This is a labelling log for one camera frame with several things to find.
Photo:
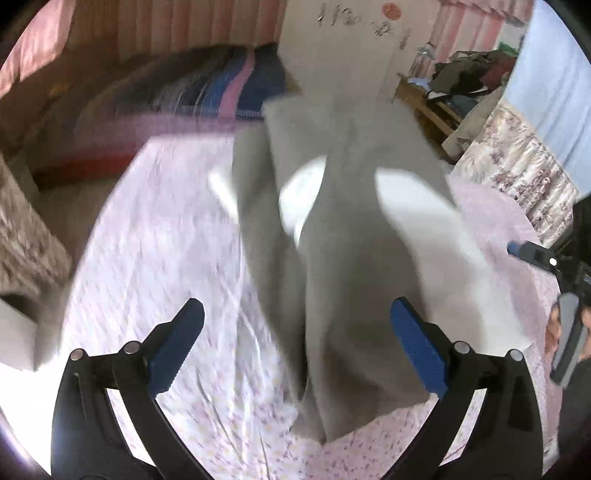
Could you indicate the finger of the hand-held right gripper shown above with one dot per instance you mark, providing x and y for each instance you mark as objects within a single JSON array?
[{"x": 531, "y": 253}]

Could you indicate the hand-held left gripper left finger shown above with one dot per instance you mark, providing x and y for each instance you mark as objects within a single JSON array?
[{"x": 178, "y": 344}]

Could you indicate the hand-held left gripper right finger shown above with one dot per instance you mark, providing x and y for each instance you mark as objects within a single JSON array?
[{"x": 418, "y": 346}]

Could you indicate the grey and white jacket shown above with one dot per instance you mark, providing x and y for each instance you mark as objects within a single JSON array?
[{"x": 351, "y": 277}]

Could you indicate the pile of clothes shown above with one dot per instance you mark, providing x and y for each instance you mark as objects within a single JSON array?
[{"x": 466, "y": 69}]

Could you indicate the person's right hand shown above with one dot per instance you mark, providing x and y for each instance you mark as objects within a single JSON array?
[{"x": 552, "y": 337}]

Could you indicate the pink floral bedsheet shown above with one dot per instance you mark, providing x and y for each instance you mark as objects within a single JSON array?
[{"x": 161, "y": 254}]

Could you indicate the white block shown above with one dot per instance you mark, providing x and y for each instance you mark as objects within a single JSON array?
[{"x": 23, "y": 337}]

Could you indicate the blue floral curtain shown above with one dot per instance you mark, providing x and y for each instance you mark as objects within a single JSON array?
[{"x": 554, "y": 92}]

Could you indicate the wooden shelf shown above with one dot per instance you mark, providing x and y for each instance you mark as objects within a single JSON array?
[{"x": 434, "y": 110}]

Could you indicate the beige floral curtain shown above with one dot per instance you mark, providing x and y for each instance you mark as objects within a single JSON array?
[{"x": 27, "y": 240}]

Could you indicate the pink ruffled curtain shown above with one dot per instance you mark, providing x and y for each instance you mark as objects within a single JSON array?
[{"x": 480, "y": 18}]

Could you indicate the bed with striped blanket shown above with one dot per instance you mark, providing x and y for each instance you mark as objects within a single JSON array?
[{"x": 184, "y": 92}]

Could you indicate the white wardrobe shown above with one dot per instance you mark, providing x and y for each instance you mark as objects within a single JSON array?
[{"x": 351, "y": 55}]

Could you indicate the pink window curtain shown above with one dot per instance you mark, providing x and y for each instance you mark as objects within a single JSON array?
[{"x": 37, "y": 50}]

